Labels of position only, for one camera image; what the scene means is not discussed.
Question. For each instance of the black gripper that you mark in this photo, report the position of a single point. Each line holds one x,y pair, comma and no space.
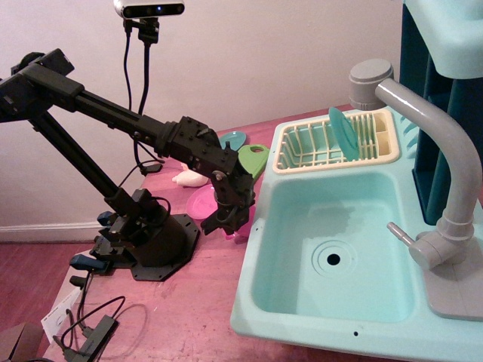
234,194

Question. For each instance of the pink plastic cup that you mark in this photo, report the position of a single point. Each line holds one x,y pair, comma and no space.
245,230

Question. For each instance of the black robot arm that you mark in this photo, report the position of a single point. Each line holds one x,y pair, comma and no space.
139,232

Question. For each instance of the teal toy sink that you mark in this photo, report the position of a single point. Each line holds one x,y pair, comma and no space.
322,269

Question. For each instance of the pink plastic plate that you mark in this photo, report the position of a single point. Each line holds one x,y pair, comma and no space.
201,204

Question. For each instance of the white toy chicken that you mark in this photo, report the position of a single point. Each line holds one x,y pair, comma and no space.
189,178

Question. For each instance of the green cutting board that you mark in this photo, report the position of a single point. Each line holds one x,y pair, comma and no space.
253,158

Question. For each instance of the teal plate on table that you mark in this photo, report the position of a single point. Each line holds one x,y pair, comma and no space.
236,139

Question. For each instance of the cream dish rack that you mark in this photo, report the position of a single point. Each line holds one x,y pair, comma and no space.
312,145

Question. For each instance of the teal plate in rack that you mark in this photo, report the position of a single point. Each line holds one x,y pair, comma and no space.
343,134

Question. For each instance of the blue table clamp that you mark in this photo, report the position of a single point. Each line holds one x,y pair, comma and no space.
83,262

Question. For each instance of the black usb hub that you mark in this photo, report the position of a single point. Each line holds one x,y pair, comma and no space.
95,342

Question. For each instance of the white paper sheet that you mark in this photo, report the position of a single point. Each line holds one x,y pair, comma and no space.
68,293

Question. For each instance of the grey toy faucet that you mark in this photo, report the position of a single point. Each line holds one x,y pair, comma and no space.
450,256

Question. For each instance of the cardboard box corner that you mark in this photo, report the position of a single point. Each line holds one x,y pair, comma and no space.
20,343

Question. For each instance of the dark teal kitchen cabinet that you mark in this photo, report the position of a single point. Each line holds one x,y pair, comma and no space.
441,62

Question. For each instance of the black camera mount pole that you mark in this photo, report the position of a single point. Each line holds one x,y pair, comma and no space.
148,31

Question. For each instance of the silver depth camera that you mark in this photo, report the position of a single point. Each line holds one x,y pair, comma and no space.
145,9

